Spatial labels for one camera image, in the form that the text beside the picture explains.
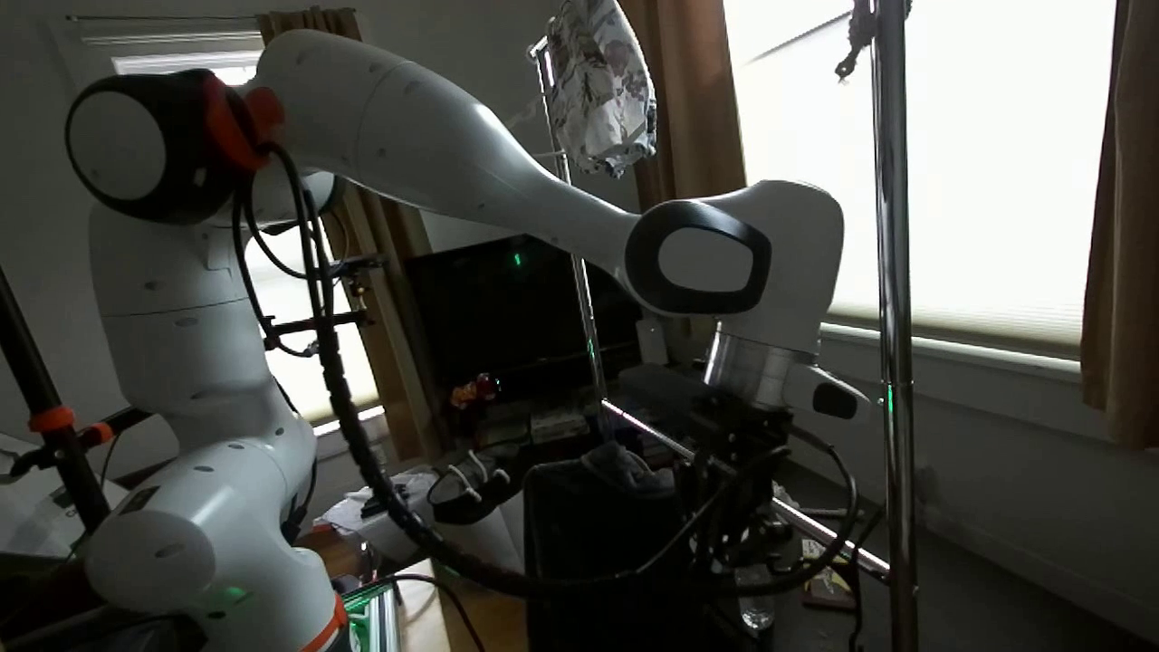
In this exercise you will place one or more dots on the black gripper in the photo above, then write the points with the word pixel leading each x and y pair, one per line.
pixel 748 447

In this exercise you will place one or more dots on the chrome garment rack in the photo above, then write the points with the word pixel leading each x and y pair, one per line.
pixel 895 301

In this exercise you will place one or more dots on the floral print garment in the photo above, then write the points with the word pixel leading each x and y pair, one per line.
pixel 602 91

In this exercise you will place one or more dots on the mustard brown curtain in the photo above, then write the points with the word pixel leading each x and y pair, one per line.
pixel 1127 241
pixel 385 327
pixel 682 97

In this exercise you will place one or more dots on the dark computer monitor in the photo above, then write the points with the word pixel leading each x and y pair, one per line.
pixel 509 322

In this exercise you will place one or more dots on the white device on table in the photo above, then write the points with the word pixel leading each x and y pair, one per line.
pixel 423 508

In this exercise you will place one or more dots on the black tripod orange clamps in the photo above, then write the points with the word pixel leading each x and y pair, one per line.
pixel 48 420

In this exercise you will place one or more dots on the black box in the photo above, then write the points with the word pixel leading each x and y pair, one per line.
pixel 616 557

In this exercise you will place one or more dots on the black coat hanger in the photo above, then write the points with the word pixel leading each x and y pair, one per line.
pixel 858 43

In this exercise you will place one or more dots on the green item on table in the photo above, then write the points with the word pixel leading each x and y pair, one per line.
pixel 369 616

